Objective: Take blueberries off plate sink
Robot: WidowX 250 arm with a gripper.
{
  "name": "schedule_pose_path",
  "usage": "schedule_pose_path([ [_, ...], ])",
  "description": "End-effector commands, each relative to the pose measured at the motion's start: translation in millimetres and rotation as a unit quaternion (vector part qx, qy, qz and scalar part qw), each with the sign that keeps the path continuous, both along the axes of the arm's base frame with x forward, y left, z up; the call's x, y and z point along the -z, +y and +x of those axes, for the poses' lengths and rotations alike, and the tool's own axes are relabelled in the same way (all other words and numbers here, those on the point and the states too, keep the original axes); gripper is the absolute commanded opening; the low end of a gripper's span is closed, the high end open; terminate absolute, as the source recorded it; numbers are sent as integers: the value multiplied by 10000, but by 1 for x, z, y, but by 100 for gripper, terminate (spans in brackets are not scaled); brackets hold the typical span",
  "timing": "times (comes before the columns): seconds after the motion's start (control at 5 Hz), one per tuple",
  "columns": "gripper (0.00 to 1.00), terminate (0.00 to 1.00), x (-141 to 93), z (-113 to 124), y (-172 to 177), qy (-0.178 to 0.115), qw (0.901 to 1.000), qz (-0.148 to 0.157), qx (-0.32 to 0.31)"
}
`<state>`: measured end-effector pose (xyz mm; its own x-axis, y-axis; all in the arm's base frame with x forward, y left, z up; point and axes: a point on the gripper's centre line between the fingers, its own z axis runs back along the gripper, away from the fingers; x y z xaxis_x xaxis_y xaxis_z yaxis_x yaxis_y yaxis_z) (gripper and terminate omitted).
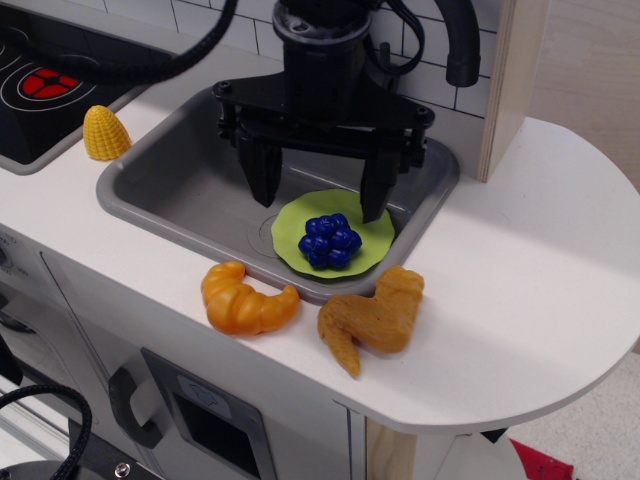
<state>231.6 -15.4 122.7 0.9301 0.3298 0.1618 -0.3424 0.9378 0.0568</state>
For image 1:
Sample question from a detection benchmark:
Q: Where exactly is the toy fried chicken wing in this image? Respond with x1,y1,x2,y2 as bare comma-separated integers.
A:
317,266,424,378

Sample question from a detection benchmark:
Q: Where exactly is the yellow toy corn piece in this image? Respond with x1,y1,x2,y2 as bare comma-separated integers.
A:
83,105,132,161

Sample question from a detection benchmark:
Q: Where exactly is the blue toy blueberries cluster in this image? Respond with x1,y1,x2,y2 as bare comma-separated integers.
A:
298,213,363,270

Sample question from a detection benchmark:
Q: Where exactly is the black cable lower left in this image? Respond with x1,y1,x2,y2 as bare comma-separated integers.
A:
0,383,94,480

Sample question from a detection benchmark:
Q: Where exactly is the dark grey oven door handle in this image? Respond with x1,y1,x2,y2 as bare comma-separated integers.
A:
108,367,162,449

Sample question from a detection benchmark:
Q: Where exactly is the orange toy croissant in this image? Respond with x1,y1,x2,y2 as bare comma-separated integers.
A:
201,261,300,336

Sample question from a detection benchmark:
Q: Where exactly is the black toy stovetop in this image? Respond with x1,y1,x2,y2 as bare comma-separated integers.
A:
1,3,171,175

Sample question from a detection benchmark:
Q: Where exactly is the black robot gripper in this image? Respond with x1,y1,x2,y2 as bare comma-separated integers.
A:
213,1,434,223

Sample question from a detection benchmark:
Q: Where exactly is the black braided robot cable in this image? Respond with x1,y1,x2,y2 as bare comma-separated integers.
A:
0,0,239,86

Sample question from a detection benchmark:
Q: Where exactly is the red cloth on floor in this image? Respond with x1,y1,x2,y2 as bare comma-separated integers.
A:
511,439,574,480

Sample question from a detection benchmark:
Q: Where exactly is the black toy faucet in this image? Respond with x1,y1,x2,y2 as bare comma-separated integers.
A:
364,0,481,88

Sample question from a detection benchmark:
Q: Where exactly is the wooden kitchen side post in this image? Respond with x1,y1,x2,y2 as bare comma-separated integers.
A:
476,0,550,183

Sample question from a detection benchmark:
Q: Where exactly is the green toy plate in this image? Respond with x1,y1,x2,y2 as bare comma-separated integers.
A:
271,189,395,279

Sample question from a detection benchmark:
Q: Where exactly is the grey toy sink basin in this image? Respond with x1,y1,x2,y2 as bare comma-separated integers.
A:
96,89,460,304

